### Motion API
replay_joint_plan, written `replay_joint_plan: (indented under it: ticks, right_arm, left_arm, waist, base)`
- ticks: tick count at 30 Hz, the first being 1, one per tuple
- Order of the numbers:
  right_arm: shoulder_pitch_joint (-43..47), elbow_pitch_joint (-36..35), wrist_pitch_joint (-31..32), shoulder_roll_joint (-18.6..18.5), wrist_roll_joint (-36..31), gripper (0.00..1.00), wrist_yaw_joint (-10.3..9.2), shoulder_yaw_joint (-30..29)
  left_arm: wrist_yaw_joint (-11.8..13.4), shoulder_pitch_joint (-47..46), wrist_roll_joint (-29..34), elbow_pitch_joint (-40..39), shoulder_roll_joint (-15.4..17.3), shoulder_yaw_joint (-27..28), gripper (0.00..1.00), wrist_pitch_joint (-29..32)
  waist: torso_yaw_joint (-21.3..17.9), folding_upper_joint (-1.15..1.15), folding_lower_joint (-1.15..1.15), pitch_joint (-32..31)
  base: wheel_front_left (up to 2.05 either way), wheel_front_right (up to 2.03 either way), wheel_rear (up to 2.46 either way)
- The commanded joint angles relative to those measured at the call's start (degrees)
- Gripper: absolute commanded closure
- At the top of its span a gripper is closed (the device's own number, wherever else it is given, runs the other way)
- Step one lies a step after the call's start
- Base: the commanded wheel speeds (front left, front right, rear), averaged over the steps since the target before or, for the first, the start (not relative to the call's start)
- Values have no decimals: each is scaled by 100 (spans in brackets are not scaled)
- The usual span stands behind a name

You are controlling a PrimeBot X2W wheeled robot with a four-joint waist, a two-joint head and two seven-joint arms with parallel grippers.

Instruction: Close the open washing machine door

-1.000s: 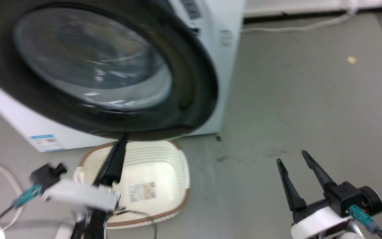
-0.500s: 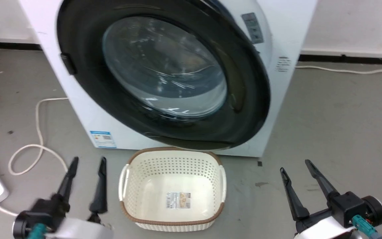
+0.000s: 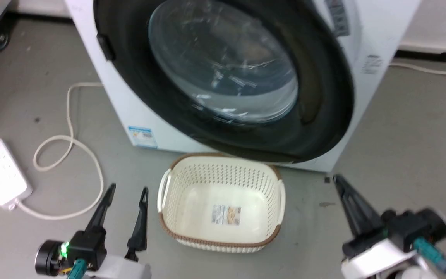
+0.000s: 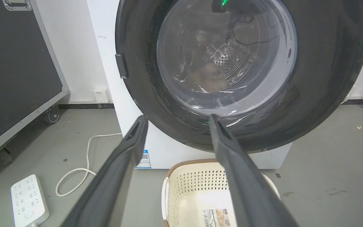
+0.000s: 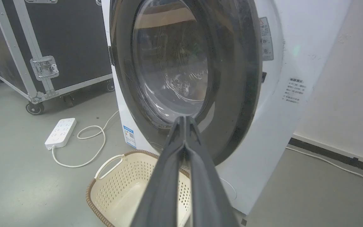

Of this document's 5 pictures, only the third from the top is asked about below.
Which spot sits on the white front-load washing machine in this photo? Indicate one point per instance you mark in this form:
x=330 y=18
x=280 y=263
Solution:
x=128 y=104

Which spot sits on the blue energy label sticker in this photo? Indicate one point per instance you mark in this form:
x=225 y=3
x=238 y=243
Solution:
x=142 y=136

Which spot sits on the paper label in basket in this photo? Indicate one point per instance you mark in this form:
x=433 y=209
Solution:
x=227 y=215

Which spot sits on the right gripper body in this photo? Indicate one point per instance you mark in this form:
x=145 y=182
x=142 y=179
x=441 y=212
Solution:
x=393 y=236

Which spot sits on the grey text sticker on washer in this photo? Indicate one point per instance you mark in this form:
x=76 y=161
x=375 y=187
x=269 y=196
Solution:
x=338 y=17

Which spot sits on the black round glass washer door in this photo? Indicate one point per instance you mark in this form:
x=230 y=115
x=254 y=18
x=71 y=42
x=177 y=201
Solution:
x=316 y=116

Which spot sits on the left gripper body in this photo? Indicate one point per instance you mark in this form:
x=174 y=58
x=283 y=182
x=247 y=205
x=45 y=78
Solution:
x=89 y=248

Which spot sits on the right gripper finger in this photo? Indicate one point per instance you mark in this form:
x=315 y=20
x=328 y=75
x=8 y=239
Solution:
x=366 y=211
x=352 y=211

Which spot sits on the white power strip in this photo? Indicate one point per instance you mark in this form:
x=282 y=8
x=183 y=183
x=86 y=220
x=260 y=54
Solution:
x=0 y=170

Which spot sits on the cream perforated plastic laundry basket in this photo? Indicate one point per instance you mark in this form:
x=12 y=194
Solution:
x=223 y=193

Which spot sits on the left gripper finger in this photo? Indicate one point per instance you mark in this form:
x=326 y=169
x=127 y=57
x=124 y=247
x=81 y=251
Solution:
x=101 y=213
x=141 y=224

